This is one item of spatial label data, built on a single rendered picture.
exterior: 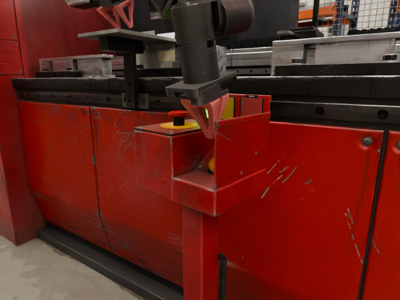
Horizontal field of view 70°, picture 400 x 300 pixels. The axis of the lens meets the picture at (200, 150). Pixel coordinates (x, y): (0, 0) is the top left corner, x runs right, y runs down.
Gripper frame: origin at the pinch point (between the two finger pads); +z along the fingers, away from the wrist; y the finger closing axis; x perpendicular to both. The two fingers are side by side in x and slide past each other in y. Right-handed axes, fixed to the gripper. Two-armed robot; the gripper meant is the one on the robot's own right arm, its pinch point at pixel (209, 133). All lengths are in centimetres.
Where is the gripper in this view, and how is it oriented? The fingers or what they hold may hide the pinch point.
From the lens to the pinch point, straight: 48.4
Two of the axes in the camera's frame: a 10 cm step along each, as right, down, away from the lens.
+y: 6.5, -4.1, 6.4
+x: -7.5, -1.7, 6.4
